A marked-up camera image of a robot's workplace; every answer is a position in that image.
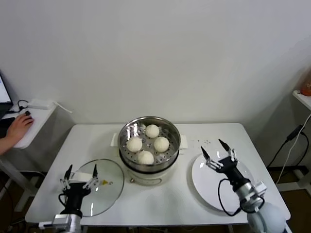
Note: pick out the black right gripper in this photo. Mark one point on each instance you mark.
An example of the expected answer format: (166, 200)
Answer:
(230, 167)

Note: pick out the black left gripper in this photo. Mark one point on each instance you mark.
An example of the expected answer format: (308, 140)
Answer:
(75, 194)

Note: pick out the white steamed baozi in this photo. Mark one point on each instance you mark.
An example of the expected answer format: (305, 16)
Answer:
(145, 157)
(152, 131)
(161, 144)
(134, 144)

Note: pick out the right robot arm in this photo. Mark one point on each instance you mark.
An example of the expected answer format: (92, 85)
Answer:
(267, 218)

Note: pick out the person's forearm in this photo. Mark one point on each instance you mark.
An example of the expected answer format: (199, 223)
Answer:
(5, 145)

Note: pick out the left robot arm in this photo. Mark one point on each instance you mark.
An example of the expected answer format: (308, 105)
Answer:
(68, 223)

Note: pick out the stainless steel steamer basket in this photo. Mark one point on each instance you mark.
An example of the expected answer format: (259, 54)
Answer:
(175, 140)

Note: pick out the person's hand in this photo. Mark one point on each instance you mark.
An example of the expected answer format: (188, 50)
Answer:
(18, 127)

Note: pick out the white round plate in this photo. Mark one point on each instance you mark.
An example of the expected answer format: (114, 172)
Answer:
(206, 184)

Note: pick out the round glass lid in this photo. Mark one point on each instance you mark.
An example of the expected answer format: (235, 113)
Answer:
(107, 199)

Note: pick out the right wrist white module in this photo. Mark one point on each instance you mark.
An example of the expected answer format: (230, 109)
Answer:
(260, 187)

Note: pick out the wrist white module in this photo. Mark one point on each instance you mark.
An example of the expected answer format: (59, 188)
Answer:
(260, 187)
(46, 225)

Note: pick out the left wrist white module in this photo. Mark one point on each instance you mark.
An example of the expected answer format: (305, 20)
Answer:
(46, 225)

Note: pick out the white side table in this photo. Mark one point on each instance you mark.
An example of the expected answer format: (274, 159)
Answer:
(36, 131)

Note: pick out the white electric cooker pot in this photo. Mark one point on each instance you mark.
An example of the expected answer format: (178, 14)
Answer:
(145, 178)

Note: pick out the small black dongle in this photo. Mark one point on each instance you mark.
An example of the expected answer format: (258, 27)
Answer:
(27, 112)

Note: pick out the white power adapter box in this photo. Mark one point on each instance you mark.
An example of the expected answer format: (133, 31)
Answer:
(39, 104)

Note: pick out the black smartphone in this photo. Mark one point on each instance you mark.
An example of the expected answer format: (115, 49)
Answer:
(4, 122)

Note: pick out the white shelf stand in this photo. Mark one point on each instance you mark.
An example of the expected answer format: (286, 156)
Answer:
(303, 98)

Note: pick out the black laptop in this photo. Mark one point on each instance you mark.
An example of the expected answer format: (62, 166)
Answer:
(3, 97)

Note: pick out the orange object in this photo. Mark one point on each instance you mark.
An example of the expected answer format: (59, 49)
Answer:
(306, 88)

